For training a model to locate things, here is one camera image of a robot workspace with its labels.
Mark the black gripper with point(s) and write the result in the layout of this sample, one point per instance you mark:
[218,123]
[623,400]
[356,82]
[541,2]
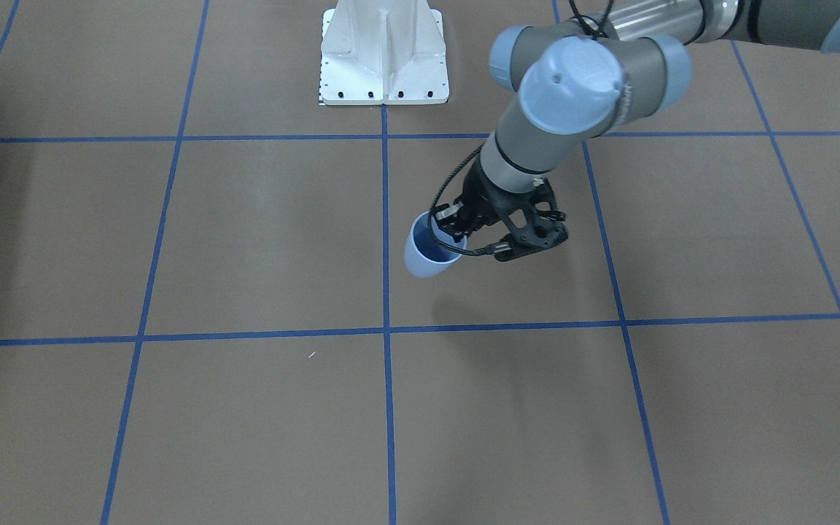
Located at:
[481,200]

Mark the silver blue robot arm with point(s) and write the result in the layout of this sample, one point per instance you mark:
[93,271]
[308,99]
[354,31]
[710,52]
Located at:
[583,78]

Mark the blue plastic cup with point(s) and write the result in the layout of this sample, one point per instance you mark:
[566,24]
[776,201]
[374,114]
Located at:
[424,257]

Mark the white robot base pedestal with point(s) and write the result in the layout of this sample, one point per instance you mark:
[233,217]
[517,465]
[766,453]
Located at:
[383,52]

